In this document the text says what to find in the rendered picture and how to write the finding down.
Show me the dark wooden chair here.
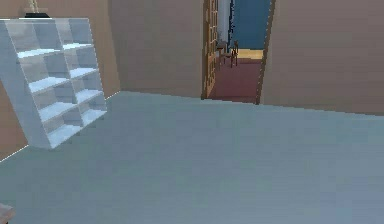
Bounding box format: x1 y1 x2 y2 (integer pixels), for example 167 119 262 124
222 40 240 69

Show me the white curtain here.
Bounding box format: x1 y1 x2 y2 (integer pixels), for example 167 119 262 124
217 0 232 44

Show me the white open shelf unit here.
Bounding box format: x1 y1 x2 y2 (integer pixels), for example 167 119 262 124
0 17 108 150

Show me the tan statue on black base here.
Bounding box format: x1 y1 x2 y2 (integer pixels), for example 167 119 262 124
23 0 51 19

